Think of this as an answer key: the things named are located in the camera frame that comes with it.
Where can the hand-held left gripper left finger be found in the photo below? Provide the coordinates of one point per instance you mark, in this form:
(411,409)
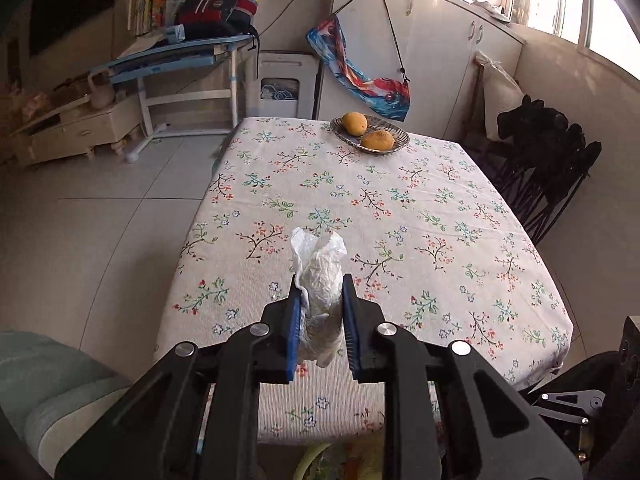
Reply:
(295,325)

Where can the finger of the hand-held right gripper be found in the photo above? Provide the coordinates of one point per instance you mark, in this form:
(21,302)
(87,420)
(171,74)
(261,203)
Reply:
(570,402)

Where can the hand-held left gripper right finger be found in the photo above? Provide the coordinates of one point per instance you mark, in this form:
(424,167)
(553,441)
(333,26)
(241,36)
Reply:
(350,330)

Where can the white tissue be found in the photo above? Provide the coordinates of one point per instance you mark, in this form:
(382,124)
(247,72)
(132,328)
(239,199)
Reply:
(320,285)

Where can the yellow plastic bucket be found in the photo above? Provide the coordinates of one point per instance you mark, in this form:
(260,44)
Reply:
(305,467)

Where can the person's dark clothing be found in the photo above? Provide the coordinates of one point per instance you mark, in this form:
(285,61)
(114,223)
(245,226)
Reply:
(575,370)

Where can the table with floral tablecloth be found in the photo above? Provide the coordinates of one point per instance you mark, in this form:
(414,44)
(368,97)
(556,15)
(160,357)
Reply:
(400,235)

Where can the yellow mango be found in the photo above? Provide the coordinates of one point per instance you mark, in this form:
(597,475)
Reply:
(354,124)
(377,140)

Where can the woven fruit plate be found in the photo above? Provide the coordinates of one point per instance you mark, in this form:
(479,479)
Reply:
(397,137)

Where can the black folding chairs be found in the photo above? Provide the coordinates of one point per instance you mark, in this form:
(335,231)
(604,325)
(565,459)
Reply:
(545,150)

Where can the white air purifier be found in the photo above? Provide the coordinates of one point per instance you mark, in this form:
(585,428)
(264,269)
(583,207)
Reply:
(285,85)

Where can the pale green padded seat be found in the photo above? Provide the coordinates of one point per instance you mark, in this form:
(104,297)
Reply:
(50,385)

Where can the white sack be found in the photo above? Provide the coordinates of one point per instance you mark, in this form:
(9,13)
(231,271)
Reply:
(500,95)

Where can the cream television cabinet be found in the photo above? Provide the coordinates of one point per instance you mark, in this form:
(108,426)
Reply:
(80,130)

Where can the blue study desk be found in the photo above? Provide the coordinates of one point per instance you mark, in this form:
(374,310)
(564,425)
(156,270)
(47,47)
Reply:
(175,55)

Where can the white cabinet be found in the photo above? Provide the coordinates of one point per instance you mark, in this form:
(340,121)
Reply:
(440,45)

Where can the pink kettle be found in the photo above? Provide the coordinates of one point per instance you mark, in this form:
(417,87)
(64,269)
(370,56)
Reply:
(101,92)

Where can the dark striped backpack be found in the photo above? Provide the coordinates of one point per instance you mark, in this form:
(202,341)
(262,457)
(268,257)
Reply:
(215,10)

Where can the row of books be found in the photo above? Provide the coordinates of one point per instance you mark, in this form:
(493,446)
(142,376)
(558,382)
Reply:
(147,12)

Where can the black wall television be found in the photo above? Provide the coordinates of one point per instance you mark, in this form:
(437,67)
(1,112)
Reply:
(70,5)

